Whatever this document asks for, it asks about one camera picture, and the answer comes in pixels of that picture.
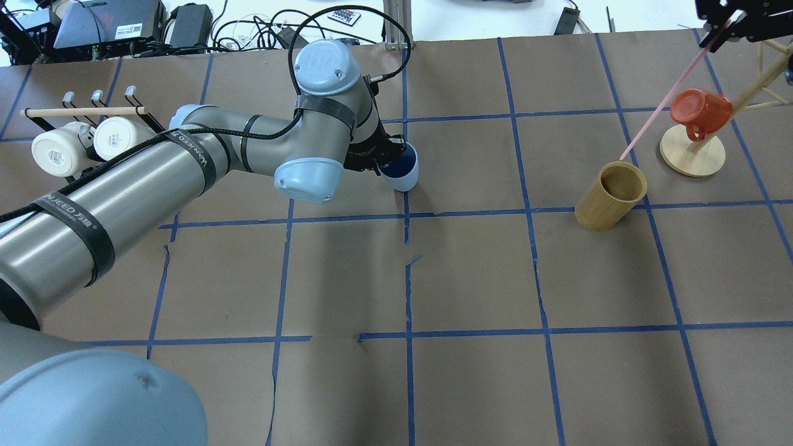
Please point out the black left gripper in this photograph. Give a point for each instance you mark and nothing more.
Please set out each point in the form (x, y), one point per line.
(370, 150)

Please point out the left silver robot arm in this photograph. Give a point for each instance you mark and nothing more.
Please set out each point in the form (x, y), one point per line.
(59, 392)

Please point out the black computer box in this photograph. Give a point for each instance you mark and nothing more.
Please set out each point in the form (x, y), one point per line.
(108, 29)

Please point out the light blue plastic cup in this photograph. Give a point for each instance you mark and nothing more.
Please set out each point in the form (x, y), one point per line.
(403, 174)

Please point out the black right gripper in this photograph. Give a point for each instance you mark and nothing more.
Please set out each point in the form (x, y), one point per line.
(722, 23)

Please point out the round wooden mug stand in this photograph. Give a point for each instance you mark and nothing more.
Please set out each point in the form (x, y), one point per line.
(705, 158)

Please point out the small remote control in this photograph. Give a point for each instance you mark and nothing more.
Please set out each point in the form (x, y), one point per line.
(347, 17)

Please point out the black power adapter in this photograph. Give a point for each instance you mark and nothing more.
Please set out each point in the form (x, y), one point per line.
(190, 26)

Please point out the black wire mug rack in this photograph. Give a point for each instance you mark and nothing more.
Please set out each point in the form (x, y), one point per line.
(48, 119)

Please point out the aluminium frame post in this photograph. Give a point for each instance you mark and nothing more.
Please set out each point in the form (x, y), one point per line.
(398, 34)

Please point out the pink chopstick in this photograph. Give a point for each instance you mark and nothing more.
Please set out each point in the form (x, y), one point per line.
(664, 103)

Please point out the white ceramic mug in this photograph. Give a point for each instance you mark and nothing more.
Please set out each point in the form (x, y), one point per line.
(117, 135)
(66, 151)

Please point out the orange mug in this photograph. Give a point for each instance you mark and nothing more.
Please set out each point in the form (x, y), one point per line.
(701, 112)

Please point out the bamboo cylindrical cup holder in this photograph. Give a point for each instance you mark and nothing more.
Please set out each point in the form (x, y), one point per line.
(618, 188)

